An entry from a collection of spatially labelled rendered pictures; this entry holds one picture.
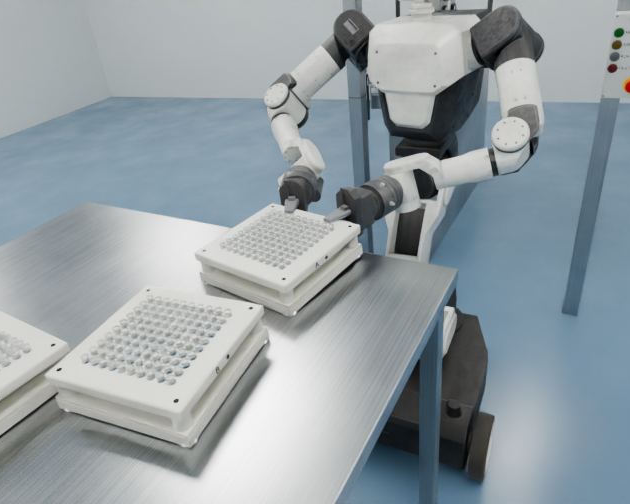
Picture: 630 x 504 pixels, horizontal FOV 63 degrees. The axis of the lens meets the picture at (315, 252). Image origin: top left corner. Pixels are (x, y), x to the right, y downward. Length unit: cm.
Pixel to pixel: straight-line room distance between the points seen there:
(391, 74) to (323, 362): 83
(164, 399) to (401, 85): 99
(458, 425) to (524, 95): 95
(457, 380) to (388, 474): 38
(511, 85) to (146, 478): 105
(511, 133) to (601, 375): 127
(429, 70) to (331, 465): 98
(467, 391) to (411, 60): 106
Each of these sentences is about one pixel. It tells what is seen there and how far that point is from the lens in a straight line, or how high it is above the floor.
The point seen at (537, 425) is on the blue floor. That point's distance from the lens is 201.
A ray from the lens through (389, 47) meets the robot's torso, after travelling 142.
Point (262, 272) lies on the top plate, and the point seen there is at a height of 97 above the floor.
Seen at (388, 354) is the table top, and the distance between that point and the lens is 86.
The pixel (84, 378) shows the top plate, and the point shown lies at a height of 97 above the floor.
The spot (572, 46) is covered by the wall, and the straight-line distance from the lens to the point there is 550.
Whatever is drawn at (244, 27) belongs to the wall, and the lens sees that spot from 639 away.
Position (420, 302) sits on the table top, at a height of 90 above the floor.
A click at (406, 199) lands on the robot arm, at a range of 123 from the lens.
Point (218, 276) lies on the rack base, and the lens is 106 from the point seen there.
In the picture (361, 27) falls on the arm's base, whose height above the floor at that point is 128.
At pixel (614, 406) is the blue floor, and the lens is 215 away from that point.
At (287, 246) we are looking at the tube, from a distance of 101.
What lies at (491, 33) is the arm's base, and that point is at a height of 127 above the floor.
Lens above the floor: 147
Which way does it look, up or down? 30 degrees down
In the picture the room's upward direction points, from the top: 6 degrees counter-clockwise
